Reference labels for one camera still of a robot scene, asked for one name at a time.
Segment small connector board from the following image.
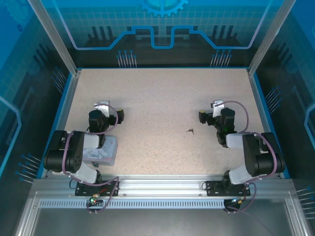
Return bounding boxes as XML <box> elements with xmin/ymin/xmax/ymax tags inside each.
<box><xmin>230</xmin><ymin>196</ymin><xmax>247</xmax><ymax>205</ymax></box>
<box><xmin>88</xmin><ymin>193</ymin><xmax>102</xmax><ymax>205</ymax></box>

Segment grey metal lower panel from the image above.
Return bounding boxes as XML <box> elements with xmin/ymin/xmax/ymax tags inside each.
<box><xmin>14</xmin><ymin>191</ymin><xmax>315</xmax><ymax>236</ymax></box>

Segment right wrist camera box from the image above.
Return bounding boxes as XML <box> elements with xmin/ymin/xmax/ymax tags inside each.
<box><xmin>210</xmin><ymin>100</ymin><xmax>225</xmax><ymax>118</ymax></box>

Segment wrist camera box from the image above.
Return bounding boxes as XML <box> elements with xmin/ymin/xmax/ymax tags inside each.
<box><xmin>93</xmin><ymin>100</ymin><xmax>110</xmax><ymax>118</ymax></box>
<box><xmin>210</xmin><ymin>100</ymin><xmax>225</xmax><ymax>118</ymax></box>

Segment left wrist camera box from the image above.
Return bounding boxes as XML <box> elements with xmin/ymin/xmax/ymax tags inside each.
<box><xmin>93</xmin><ymin>100</ymin><xmax>110</xmax><ymax>118</ymax></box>

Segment aluminium side rail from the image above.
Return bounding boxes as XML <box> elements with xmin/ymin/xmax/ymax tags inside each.
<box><xmin>247</xmin><ymin>69</ymin><xmax>284</xmax><ymax>178</ymax></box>
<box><xmin>41</xmin><ymin>70</ymin><xmax>81</xmax><ymax>178</ymax></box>

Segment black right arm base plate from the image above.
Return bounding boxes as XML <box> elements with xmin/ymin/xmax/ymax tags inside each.
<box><xmin>205</xmin><ymin>180</ymin><xmax>251</xmax><ymax>197</ymax></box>

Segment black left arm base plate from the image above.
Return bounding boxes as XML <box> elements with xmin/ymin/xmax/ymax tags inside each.
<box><xmin>75</xmin><ymin>180</ymin><xmax>121</xmax><ymax>197</ymax></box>

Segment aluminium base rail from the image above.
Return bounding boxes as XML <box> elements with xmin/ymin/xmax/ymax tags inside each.
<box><xmin>31</xmin><ymin>174</ymin><xmax>296</xmax><ymax>200</ymax></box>

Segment aluminium frame post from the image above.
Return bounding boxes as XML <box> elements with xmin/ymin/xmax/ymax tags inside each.
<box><xmin>26</xmin><ymin>0</ymin><xmax>82</xmax><ymax>76</ymax></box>
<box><xmin>247</xmin><ymin>0</ymin><xmax>296</xmax><ymax>77</ymax></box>

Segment slotted grey cable duct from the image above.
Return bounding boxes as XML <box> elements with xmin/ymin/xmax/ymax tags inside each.
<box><xmin>38</xmin><ymin>199</ymin><xmax>226</xmax><ymax>209</ymax></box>

